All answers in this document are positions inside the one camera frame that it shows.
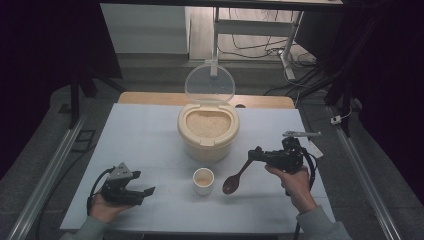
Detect cream rice container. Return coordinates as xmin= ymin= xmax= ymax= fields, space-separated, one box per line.
xmin=176 ymin=101 xmax=241 ymax=164

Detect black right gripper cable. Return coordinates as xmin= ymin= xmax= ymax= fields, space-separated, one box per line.
xmin=293 ymin=147 xmax=318 ymax=240

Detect person's right hand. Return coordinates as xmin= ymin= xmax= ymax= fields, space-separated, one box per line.
xmin=264 ymin=164 xmax=318 ymax=215

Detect wooden table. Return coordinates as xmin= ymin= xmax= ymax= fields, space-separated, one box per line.
xmin=117 ymin=91 xmax=296 ymax=110

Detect white paper strip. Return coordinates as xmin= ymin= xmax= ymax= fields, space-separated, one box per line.
xmin=307 ymin=139 xmax=325 ymax=160

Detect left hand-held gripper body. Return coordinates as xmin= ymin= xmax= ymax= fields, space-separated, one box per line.
xmin=99 ymin=162 xmax=145 ymax=206

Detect aluminium rail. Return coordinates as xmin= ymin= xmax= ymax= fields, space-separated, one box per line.
xmin=327 ymin=105 xmax=403 ymax=240
xmin=5 ymin=114 xmax=87 ymax=240

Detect brown wooden spoon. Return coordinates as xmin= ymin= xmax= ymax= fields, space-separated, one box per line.
xmin=222 ymin=157 xmax=256 ymax=196

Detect black curtain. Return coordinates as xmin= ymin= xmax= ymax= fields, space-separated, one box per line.
xmin=0 ymin=0 xmax=124 ymax=181
xmin=294 ymin=0 xmax=424 ymax=204

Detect white ribbed cup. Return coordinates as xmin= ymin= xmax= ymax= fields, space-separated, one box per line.
xmin=192 ymin=167 xmax=215 ymax=197

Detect clear container lid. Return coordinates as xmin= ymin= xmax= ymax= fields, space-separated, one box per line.
xmin=184 ymin=62 xmax=237 ymax=105

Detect white cabinet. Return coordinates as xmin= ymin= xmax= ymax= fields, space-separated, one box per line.
xmin=99 ymin=3 xmax=192 ymax=55

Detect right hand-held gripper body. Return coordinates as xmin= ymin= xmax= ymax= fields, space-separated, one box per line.
xmin=263 ymin=130 xmax=323 ymax=175

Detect person's left hand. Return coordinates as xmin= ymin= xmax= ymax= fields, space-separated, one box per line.
xmin=89 ymin=192 xmax=134 ymax=225

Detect white desk frame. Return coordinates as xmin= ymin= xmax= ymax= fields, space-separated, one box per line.
xmin=210 ymin=5 xmax=305 ymax=81

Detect white table mat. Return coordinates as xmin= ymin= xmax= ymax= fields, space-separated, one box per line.
xmin=59 ymin=102 xmax=336 ymax=234

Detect black floor cables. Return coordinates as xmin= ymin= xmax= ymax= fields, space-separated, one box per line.
xmin=218 ymin=8 xmax=323 ymax=98

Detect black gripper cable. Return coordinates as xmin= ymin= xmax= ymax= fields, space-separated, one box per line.
xmin=293 ymin=147 xmax=318 ymax=240
xmin=86 ymin=167 xmax=116 ymax=216

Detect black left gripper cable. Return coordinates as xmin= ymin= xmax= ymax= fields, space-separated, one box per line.
xmin=86 ymin=167 xmax=116 ymax=216

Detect black metal stand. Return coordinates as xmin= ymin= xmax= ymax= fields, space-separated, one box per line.
xmin=323 ymin=59 xmax=356 ymax=138
xmin=67 ymin=63 xmax=128 ymax=130

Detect rice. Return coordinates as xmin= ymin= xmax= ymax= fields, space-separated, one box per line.
xmin=185 ymin=109 xmax=232 ymax=139

